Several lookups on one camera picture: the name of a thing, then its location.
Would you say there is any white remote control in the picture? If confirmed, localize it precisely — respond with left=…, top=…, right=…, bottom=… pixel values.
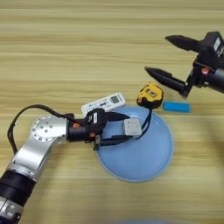
left=80, top=92, right=127, bottom=117

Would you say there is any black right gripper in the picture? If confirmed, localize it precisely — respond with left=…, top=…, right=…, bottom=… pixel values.
left=144, top=34, right=224, bottom=99

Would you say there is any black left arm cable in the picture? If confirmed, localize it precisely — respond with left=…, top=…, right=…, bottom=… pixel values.
left=7, top=103, right=86, bottom=155

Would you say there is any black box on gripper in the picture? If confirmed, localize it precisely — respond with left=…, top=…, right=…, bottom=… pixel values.
left=201, top=31, right=224, bottom=60
left=83, top=108, right=108, bottom=135

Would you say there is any yellow black tape measure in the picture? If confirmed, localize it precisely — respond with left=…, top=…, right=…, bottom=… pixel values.
left=136, top=82, right=165, bottom=140

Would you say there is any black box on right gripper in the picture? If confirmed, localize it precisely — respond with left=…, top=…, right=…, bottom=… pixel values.
left=201, top=31, right=224, bottom=60

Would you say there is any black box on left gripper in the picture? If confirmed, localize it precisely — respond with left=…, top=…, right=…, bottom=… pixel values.
left=83, top=108, right=108, bottom=135

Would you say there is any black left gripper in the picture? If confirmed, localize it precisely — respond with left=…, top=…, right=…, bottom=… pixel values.
left=66, top=111, right=133, bottom=151

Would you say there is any small grey square box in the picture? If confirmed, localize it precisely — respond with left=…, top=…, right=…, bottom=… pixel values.
left=122, top=117, right=144, bottom=138

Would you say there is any blue rectangular block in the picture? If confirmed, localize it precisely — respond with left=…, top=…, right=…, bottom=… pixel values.
left=162, top=101, right=192, bottom=114

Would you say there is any round blue plate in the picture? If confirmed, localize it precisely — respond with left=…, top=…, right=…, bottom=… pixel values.
left=94, top=105, right=175, bottom=183

